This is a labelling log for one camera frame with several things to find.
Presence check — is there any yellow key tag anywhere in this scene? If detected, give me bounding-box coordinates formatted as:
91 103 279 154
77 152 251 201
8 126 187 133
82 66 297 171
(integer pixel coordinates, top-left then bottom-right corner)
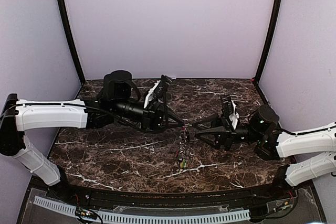
178 158 187 169

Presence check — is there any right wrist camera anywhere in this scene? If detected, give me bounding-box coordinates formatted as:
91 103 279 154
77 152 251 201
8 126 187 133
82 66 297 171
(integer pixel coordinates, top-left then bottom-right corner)
221 96 239 129

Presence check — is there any right black frame post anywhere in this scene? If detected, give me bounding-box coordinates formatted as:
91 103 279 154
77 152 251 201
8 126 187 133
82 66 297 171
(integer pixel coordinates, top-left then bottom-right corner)
253 0 281 86

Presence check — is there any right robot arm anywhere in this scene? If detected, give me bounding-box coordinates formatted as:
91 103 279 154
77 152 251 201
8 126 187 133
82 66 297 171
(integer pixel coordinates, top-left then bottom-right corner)
192 105 335 200

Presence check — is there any black frame post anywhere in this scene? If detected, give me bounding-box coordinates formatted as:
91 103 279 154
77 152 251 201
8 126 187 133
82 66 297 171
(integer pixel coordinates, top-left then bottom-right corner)
57 0 86 85
253 0 281 86

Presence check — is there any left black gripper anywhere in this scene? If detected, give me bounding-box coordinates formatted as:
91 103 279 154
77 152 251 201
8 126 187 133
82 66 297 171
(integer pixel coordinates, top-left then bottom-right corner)
112 98 185 133

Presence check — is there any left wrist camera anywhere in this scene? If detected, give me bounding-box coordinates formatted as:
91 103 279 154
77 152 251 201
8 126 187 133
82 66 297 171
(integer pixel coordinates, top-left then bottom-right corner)
143 75 172 109

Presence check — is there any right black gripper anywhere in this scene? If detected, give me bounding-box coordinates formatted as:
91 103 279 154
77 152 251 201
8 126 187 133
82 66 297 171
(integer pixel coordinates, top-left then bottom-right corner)
193 113 263 152

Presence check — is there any white slotted cable duct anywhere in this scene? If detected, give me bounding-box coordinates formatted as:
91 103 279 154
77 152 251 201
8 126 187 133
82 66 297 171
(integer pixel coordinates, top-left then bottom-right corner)
33 196 250 223

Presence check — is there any large keyring with red grip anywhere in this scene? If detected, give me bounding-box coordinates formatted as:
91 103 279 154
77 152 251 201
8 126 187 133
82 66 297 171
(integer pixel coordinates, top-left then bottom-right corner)
176 119 190 169

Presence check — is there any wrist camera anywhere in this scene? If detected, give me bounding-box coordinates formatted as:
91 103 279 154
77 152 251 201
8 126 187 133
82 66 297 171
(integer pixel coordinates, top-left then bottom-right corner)
221 96 239 129
143 75 172 109

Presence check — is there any left black frame post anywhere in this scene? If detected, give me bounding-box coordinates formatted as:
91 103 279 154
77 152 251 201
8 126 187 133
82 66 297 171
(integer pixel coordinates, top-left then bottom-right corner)
57 0 86 85

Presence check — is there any small circuit board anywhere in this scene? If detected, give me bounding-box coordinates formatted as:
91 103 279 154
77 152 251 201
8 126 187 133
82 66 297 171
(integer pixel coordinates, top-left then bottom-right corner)
75 207 98 221

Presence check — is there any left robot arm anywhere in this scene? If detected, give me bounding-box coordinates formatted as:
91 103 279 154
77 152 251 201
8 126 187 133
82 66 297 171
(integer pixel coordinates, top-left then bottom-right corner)
1 70 184 201

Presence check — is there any black front rail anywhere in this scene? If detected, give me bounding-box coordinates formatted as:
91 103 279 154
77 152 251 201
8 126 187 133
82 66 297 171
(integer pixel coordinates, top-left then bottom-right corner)
31 175 313 210

